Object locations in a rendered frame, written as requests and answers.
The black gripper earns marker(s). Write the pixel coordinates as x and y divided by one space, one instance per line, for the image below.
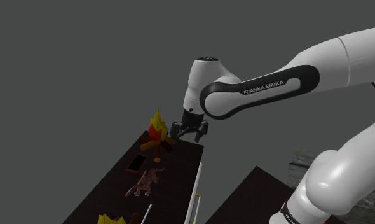
192 120

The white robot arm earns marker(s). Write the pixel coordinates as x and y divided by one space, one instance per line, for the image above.
330 62

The campfire figure with yellow flame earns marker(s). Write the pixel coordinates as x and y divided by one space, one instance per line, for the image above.
157 131
108 220

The dark brown table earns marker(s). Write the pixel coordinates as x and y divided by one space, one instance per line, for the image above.
173 176

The red phone with black screen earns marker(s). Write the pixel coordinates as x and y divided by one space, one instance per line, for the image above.
137 163

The brown dragon figure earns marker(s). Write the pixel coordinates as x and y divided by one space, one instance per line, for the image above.
146 183

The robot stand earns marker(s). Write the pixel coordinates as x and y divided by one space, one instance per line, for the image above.
252 198

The white stick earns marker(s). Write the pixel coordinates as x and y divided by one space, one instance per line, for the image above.
146 214

